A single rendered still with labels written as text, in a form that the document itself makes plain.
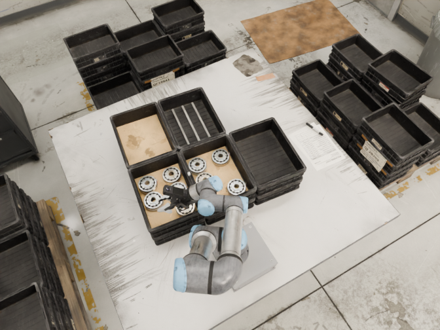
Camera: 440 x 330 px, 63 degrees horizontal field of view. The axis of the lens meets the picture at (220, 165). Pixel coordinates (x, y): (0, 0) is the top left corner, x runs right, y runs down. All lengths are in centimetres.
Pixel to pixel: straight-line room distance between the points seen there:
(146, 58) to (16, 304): 203
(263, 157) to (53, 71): 266
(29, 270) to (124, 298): 81
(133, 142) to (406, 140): 188
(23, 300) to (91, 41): 217
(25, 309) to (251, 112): 180
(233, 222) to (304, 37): 301
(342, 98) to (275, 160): 118
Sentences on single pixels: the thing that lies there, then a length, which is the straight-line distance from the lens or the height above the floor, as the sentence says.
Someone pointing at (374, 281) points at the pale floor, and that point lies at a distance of 288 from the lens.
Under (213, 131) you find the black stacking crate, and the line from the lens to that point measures 222.
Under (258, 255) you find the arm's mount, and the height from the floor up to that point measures 81.
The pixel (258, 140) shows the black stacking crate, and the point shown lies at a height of 83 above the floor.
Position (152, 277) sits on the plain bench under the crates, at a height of 70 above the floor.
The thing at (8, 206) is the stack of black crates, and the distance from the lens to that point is 273.
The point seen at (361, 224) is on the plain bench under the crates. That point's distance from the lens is 219.
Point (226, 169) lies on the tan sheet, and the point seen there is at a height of 83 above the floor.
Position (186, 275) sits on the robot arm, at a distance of 130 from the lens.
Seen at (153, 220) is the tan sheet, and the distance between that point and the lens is 197.
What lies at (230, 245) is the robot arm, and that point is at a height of 129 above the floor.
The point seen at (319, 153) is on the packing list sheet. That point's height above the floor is 70.
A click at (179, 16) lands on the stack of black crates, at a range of 362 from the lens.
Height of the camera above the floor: 261
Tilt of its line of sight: 59 degrees down
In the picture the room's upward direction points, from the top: 2 degrees counter-clockwise
